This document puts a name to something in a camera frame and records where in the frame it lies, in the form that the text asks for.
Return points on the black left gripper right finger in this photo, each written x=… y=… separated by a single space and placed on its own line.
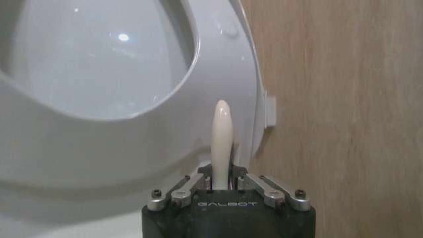
x=274 y=193

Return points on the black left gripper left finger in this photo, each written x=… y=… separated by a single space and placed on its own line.
x=180 y=192

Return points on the white toilet seat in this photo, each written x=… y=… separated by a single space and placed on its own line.
x=99 y=148

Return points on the white toilet lid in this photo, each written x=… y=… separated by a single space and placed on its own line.
x=259 y=99

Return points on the white ceramic toilet bowl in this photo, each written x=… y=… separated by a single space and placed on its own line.
x=99 y=62

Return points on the small white plastic block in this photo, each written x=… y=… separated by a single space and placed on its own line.
x=271 y=111

